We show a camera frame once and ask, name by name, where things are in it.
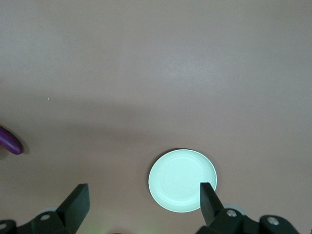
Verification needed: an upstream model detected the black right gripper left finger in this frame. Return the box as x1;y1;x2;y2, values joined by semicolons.
17;183;91;234

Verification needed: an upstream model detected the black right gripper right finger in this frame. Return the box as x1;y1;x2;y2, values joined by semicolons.
196;182;259;234

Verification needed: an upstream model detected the long purple eggplant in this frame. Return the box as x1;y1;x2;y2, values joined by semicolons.
0;125;23;155

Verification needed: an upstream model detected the light green round plate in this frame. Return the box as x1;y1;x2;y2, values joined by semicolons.
148;148;218;213

